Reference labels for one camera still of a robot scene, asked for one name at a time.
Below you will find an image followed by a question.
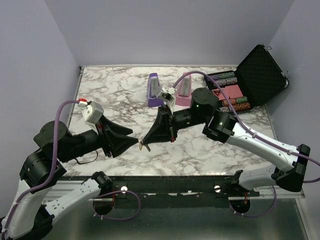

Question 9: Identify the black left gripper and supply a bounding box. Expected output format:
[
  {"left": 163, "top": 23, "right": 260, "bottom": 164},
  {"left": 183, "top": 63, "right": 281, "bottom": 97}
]
[{"left": 58, "top": 113, "right": 140, "bottom": 163}]

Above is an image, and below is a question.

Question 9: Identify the pink metronome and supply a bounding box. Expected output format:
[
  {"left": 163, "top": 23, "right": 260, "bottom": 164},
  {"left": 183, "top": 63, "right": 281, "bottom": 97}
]
[{"left": 175, "top": 74, "right": 192, "bottom": 107}]

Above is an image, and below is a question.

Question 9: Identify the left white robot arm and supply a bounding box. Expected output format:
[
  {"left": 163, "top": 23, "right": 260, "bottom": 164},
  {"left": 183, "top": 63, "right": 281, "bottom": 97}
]
[{"left": 1, "top": 116, "right": 138, "bottom": 240}]

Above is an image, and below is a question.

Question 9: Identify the pink card deck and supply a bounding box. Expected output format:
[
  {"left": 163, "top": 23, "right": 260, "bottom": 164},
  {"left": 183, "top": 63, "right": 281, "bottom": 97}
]
[{"left": 225, "top": 84, "right": 243, "bottom": 99}]

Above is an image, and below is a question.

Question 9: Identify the purple metronome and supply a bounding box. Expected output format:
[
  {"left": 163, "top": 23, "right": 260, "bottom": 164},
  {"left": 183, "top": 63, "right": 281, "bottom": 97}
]
[{"left": 146, "top": 72, "right": 164, "bottom": 108}]

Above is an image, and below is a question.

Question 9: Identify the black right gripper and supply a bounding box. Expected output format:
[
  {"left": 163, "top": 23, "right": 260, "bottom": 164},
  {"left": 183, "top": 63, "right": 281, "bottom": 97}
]
[{"left": 142, "top": 104, "right": 208, "bottom": 145}]

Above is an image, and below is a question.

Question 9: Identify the red-backed card deck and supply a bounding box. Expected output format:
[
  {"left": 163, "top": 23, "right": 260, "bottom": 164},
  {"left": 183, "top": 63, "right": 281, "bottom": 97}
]
[{"left": 212, "top": 89, "right": 221, "bottom": 100}]

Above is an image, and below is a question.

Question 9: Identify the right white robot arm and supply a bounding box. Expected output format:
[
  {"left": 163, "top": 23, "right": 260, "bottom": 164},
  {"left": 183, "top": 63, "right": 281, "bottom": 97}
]
[{"left": 139, "top": 87, "right": 310, "bottom": 196}]

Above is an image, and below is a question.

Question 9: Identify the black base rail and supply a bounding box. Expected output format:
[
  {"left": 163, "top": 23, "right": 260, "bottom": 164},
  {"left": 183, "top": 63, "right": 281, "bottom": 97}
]
[{"left": 93, "top": 175, "right": 259, "bottom": 210}]

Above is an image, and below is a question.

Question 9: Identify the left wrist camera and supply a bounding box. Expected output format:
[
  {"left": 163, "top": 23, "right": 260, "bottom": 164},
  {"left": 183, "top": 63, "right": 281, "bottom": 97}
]
[{"left": 78, "top": 101, "right": 104, "bottom": 126}]

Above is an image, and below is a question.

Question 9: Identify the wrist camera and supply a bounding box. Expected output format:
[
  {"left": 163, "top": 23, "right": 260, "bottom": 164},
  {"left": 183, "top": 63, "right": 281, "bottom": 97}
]
[
  {"left": 78, "top": 101, "right": 104, "bottom": 126},
  {"left": 156, "top": 87, "right": 176, "bottom": 113}
]

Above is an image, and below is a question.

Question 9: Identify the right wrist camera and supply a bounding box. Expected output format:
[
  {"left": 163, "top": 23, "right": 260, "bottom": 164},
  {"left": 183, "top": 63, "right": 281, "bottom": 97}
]
[{"left": 156, "top": 87, "right": 176, "bottom": 113}]

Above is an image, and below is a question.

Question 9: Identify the yellow-capped key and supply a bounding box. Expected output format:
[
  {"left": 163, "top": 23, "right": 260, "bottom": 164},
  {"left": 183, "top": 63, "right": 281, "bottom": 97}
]
[{"left": 139, "top": 142, "right": 144, "bottom": 151}]

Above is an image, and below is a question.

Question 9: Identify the black poker chip case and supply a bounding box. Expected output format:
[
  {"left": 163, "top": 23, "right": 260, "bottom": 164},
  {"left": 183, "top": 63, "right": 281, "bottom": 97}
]
[{"left": 203, "top": 44, "right": 290, "bottom": 114}]

